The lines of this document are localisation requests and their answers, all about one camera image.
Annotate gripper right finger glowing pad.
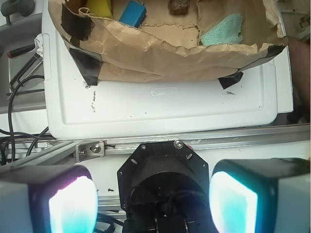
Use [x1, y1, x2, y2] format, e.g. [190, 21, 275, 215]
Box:
[209, 158, 311, 233]

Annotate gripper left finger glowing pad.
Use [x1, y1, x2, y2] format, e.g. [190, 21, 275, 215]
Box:
[0, 165, 98, 233]

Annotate teal blue cloth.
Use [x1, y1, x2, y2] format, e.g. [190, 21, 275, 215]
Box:
[200, 13, 243, 47]

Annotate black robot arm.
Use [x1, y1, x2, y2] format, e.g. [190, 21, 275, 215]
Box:
[0, 141, 311, 233]

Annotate white plastic bin lid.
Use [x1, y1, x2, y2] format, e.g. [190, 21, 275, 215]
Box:
[42, 2, 293, 140]

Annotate brown paper bag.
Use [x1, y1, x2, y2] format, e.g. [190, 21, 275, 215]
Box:
[48, 0, 288, 85]

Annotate grey clamp knob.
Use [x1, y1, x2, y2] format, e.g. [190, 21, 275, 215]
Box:
[0, 0, 35, 25]

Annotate yellow sponge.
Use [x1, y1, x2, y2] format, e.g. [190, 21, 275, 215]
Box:
[86, 0, 113, 18]

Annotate blue wooden block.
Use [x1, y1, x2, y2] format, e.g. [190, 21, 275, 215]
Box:
[119, 0, 147, 28]

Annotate brown rock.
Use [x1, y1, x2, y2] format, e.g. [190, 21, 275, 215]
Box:
[168, 0, 190, 15]

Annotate aluminium frame rail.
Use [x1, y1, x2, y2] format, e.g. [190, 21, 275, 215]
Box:
[12, 124, 311, 166]

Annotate black cable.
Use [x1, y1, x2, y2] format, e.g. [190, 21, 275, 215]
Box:
[0, 74, 49, 166]

